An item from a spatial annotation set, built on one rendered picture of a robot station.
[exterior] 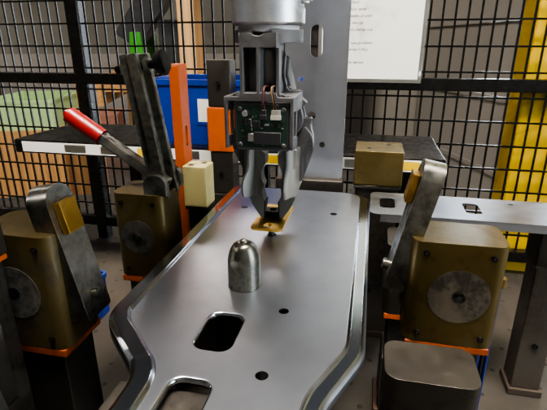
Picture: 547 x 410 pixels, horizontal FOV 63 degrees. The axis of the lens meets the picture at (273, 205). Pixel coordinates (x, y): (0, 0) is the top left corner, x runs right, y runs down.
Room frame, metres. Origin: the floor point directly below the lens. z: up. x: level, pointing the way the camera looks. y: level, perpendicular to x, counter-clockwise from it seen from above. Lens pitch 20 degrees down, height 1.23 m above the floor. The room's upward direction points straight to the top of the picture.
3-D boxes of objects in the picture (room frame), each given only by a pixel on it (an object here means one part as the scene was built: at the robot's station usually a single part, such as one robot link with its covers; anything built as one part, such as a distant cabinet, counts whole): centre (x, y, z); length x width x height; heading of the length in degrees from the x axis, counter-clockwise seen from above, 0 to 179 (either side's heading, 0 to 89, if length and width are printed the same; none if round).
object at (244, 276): (0.39, 0.03, 1.02); 0.03 x 0.03 x 0.07
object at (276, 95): (0.49, 0.01, 1.18); 0.09 x 0.08 x 0.12; 168
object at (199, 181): (0.62, 0.11, 0.88); 0.04 x 0.04 x 0.37; 78
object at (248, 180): (0.49, 0.03, 1.07); 0.06 x 0.03 x 0.09; 168
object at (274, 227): (0.51, 0.00, 1.03); 0.08 x 0.04 x 0.01; 168
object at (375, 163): (0.75, -0.18, 0.88); 0.08 x 0.08 x 0.36; 78
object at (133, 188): (0.55, 0.18, 0.87); 0.10 x 0.07 x 0.35; 78
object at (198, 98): (0.98, 0.09, 1.10); 0.30 x 0.17 x 0.13; 79
